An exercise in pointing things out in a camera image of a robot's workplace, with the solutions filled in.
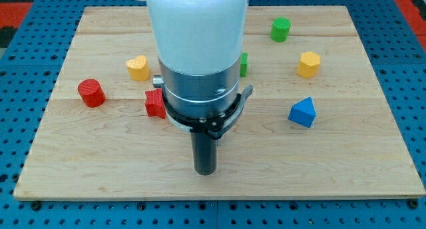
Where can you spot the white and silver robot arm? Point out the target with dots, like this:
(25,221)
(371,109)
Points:
(199,43)

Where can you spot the green star block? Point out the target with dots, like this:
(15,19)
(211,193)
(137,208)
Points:
(243,64)

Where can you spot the red star block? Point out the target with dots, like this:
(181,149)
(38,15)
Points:
(154,103)

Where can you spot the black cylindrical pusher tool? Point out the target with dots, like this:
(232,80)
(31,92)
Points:
(204,151)

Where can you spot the yellow heart block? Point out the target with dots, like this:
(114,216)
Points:
(138,68)

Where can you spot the blue triangle block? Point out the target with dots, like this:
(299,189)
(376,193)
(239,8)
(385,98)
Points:
(303,112)

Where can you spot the yellow hexagon block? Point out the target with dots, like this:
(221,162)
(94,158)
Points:
(308,65)

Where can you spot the light wooden board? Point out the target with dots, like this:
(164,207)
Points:
(116,152)

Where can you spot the green cylinder block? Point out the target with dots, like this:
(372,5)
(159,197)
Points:
(280,29)

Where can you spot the red cylinder block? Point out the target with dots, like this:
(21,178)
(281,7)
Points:
(91,93)

